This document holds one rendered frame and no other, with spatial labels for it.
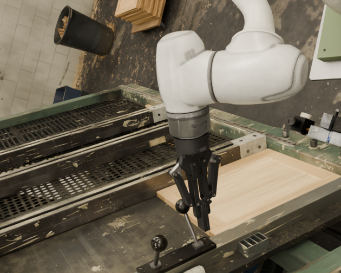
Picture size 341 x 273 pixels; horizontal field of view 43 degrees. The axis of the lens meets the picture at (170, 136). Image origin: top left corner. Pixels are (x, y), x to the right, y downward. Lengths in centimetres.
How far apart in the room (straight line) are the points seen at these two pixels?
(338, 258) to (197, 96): 48
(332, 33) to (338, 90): 96
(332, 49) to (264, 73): 100
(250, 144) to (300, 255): 57
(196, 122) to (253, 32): 21
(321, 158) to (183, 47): 81
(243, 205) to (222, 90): 58
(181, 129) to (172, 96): 7
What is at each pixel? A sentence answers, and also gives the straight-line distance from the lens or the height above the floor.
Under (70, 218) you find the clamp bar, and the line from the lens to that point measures 138.
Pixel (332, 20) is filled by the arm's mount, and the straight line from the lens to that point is 182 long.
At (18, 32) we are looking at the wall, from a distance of 659.
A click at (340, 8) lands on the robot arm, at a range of 158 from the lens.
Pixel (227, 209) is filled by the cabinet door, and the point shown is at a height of 122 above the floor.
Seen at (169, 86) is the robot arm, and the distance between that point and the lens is 85.
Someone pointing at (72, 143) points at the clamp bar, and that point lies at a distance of 208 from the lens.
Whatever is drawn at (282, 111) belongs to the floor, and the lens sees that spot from 295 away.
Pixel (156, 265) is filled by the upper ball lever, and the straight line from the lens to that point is 105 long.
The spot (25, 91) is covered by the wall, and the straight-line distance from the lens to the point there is 653.
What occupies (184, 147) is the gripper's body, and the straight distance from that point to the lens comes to 90.
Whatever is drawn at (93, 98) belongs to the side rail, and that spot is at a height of 106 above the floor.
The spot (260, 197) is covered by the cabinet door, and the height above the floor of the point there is 112.
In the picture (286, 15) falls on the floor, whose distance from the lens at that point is 326.
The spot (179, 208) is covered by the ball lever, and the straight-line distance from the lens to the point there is 107.
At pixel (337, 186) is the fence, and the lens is 136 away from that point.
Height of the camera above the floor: 208
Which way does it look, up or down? 32 degrees down
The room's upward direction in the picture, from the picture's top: 74 degrees counter-clockwise
